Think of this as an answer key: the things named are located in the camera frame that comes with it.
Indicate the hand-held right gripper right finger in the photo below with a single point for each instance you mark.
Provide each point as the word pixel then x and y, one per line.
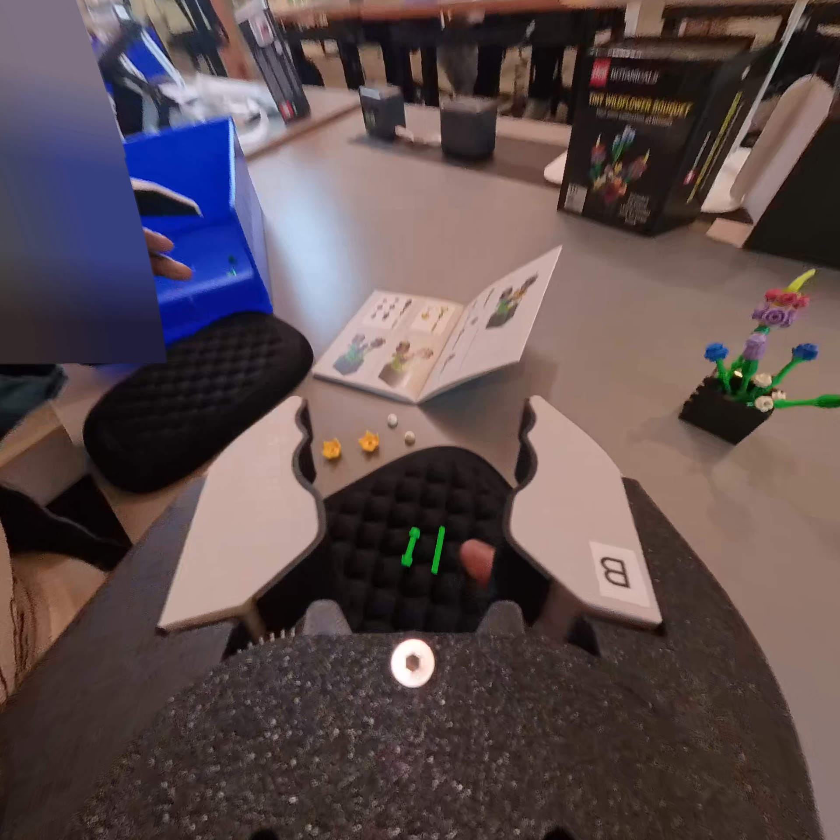
pixel 577 512

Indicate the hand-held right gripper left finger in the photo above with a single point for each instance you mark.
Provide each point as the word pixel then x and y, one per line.
pixel 243 525

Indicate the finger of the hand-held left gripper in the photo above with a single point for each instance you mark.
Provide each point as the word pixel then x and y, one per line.
pixel 167 200

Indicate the grey desk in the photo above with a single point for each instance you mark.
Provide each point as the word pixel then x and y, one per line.
pixel 426 216

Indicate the person's left hand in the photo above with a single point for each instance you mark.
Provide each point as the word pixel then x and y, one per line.
pixel 167 259

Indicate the person's right hand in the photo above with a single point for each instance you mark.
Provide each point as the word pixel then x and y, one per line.
pixel 479 561

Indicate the blue plastic bin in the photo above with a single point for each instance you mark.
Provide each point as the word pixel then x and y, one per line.
pixel 203 164

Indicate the yellow brick flower piece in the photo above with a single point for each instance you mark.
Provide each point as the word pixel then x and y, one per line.
pixel 369 441
pixel 331 449

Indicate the black quilted pad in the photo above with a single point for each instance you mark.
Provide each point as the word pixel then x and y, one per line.
pixel 374 525
pixel 197 394

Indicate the green plain brick stem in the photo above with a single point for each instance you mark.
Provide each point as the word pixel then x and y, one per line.
pixel 438 550

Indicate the green knobbed brick stem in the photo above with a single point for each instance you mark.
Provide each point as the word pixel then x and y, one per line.
pixel 411 548

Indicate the tall black box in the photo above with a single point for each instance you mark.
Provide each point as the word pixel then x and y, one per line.
pixel 275 65

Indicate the brick flower bouquet model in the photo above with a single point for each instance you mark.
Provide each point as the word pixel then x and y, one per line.
pixel 722 410

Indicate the open instruction booklet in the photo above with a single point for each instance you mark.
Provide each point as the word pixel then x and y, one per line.
pixel 499 315

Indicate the small black box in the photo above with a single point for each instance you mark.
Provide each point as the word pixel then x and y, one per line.
pixel 382 115

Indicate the small dark grey box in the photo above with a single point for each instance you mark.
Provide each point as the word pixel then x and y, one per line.
pixel 468 131

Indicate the black brick set box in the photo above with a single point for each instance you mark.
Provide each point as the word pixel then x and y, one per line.
pixel 630 164

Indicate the black box with white panel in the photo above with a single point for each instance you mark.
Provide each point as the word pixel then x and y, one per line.
pixel 800 216

